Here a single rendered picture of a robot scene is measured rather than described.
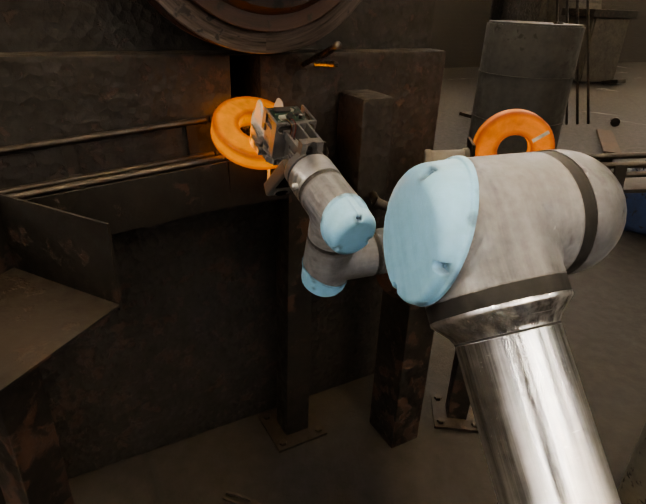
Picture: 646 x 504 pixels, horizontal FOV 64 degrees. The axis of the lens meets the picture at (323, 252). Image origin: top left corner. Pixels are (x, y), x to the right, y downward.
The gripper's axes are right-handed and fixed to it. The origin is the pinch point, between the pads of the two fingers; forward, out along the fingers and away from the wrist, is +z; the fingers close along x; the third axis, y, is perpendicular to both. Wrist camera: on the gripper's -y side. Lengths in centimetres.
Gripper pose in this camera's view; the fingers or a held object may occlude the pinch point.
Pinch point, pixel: (259, 117)
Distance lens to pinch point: 97.5
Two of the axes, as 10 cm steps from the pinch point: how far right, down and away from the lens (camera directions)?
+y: 1.9, -7.2, -6.7
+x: -8.8, 1.9, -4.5
